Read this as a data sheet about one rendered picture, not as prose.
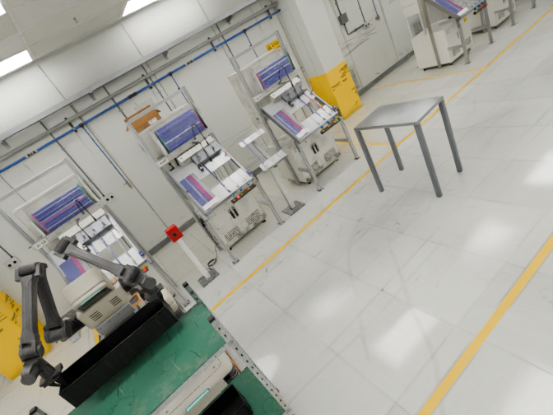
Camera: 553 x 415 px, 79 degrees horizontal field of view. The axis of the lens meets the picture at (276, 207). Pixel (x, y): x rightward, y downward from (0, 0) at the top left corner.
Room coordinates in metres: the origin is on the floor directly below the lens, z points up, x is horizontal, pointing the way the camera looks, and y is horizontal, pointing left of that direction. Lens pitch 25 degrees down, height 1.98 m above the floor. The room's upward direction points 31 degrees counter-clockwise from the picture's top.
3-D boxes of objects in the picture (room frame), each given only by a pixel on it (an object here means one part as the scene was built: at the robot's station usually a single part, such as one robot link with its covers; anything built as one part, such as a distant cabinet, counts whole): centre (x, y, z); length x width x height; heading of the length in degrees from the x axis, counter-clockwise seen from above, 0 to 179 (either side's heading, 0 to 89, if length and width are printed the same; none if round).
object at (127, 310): (1.72, 1.13, 0.99); 0.28 x 0.16 x 0.22; 110
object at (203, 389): (1.99, 1.23, 0.16); 0.67 x 0.64 x 0.25; 20
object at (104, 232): (3.49, 1.88, 0.66); 1.01 x 0.73 x 1.31; 20
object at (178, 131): (4.07, 0.50, 1.52); 0.51 x 0.13 x 0.27; 110
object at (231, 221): (4.16, 0.60, 0.31); 0.70 x 0.65 x 0.62; 110
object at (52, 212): (3.68, 1.97, 0.95); 1.35 x 0.82 x 1.90; 20
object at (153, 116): (4.31, 0.71, 1.82); 0.68 x 0.30 x 0.20; 110
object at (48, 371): (1.36, 1.30, 1.21); 0.10 x 0.07 x 0.07; 110
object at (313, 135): (4.50, -0.83, 0.65); 1.01 x 0.73 x 1.29; 20
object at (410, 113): (2.95, -1.42, 0.40); 0.70 x 0.45 x 0.80; 26
